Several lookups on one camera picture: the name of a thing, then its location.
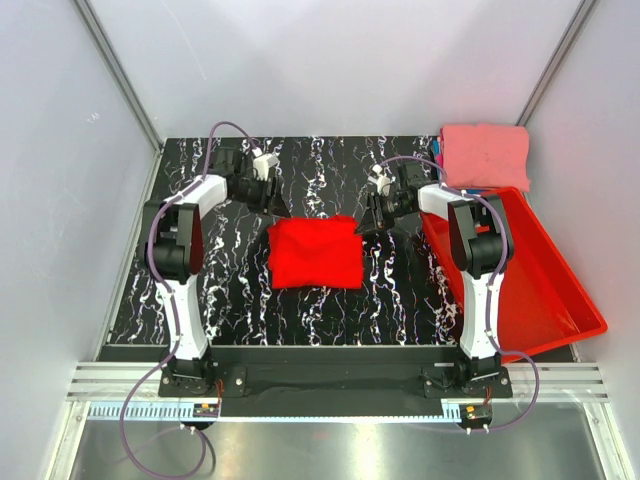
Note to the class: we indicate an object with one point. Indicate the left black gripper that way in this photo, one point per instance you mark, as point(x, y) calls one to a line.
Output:
point(270, 192)

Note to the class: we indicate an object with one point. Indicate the red plastic bin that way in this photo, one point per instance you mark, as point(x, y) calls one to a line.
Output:
point(538, 304)

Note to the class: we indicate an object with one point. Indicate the left aluminium frame post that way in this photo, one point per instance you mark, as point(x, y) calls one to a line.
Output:
point(106, 50)

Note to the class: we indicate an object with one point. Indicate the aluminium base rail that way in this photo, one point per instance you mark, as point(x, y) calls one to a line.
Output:
point(552, 382)

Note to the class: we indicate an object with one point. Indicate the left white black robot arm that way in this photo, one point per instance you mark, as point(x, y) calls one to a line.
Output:
point(172, 248)

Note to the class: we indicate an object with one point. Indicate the aluminium frame post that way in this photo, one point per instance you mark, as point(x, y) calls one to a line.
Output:
point(106, 50)
point(569, 38)

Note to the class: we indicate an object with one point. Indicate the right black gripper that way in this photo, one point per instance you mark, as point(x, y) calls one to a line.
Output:
point(377, 212)

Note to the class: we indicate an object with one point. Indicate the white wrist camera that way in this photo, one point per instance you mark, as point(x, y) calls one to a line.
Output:
point(264, 165)
point(379, 180)

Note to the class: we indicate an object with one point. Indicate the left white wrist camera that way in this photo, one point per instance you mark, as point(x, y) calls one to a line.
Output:
point(264, 165)

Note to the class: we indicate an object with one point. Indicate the grey slotted cable duct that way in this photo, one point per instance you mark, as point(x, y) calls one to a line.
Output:
point(425, 411)

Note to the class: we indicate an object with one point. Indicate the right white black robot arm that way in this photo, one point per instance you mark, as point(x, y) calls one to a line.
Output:
point(481, 245)

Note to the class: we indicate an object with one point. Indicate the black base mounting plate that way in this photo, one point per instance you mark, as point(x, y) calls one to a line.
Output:
point(431, 371)

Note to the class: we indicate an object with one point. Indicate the red t shirt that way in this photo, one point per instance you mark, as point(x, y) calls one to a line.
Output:
point(316, 252)

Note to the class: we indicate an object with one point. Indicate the right aluminium frame post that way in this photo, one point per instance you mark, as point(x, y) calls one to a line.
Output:
point(569, 38)

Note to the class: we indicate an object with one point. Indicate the black marble pattern mat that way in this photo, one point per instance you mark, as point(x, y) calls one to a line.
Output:
point(405, 297)

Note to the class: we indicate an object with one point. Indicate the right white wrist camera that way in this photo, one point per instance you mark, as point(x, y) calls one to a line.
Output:
point(379, 180)

